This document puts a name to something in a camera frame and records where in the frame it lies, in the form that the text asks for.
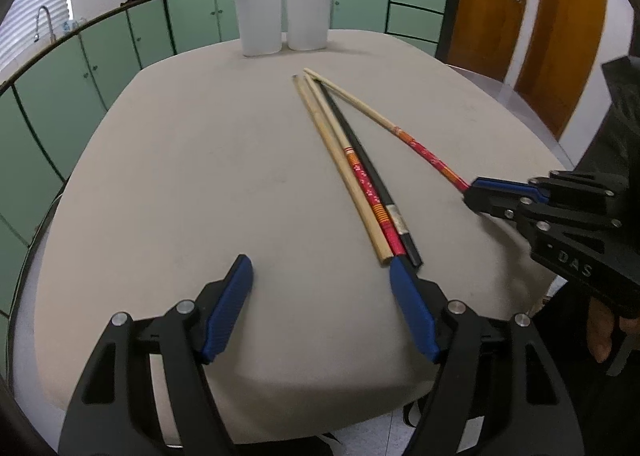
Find black chopstick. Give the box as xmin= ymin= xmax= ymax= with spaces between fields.
xmin=317 ymin=82 xmax=425 ymax=268

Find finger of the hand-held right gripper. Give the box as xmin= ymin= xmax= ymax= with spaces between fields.
xmin=462 ymin=189 xmax=626 ymax=237
xmin=470 ymin=170 xmax=628 ymax=217

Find person's black clothing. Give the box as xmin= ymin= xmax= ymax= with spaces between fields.
xmin=530 ymin=281 xmax=640 ymax=456

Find red patterned chopstick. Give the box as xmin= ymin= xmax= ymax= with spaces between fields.
xmin=303 ymin=67 xmax=472 ymax=190
xmin=302 ymin=76 xmax=408 ymax=261

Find brown wooden door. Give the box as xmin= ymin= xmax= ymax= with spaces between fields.
xmin=444 ymin=0 xmax=533 ymax=82
xmin=515 ymin=0 xmax=608 ymax=139

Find plain wooden chopstick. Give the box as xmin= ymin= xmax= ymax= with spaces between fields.
xmin=291 ymin=75 xmax=393 ymax=268

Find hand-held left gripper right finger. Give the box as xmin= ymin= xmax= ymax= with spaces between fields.
xmin=389 ymin=256 xmax=586 ymax=456

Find table with beige cloth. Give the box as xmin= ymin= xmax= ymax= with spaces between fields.
xmin=10 ymin=29 xmax=581 ymax=442

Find white two-compartment utensil holder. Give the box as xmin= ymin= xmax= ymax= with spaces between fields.
xmin=233 ymin=0 xmax=335 ymax=58

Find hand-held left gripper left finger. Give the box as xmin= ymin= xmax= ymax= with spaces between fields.
xmin=57 ymin=255 xmax=254 ymax=456

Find person's right hand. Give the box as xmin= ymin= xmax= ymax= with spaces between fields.
xmin=587 ymin=299 xmax=617 ymax=363

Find steel kitchen faucet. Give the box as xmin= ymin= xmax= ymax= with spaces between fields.
xmin=34 ymin=5 xmax=57 ymax=44

